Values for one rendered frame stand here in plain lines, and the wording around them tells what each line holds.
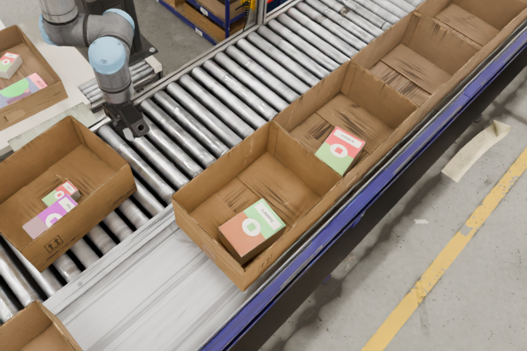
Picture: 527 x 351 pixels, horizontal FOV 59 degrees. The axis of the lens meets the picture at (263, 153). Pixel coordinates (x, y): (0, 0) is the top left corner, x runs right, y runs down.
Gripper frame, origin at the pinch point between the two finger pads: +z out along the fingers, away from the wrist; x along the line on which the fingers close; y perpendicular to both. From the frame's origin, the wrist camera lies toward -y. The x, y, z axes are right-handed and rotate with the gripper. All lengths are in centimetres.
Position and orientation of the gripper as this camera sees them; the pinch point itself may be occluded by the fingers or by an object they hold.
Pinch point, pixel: (134, 138)
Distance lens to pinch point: 152.8
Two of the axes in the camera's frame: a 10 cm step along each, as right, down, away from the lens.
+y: -7.3, -6.0, 3.4
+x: -6.8, 5.8, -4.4
